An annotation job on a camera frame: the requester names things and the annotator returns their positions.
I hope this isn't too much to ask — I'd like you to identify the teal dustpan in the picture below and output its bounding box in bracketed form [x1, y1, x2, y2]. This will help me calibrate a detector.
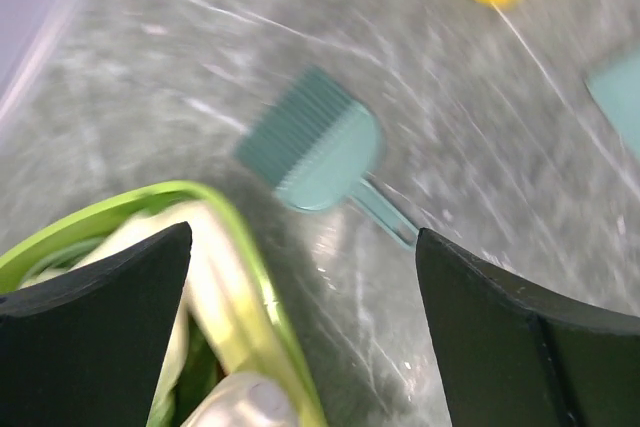
[586, 48, 640, 159]

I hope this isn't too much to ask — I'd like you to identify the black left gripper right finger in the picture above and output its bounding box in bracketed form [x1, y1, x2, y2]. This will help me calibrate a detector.
[416, 228, 639, 426]

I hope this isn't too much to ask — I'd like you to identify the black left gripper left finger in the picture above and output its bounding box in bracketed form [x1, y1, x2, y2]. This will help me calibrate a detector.
[1, 222, 192, 426]

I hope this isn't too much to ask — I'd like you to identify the green plastic basket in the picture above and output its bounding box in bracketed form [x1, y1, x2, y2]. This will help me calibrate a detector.
[1, 181, 327, 426]

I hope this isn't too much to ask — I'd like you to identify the green napa cabbage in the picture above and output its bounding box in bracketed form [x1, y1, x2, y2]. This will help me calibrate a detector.
[20, 199, 325, 426]

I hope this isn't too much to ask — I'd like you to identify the teal hand brush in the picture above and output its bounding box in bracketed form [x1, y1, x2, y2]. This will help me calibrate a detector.
[234, 67, 419, 249]

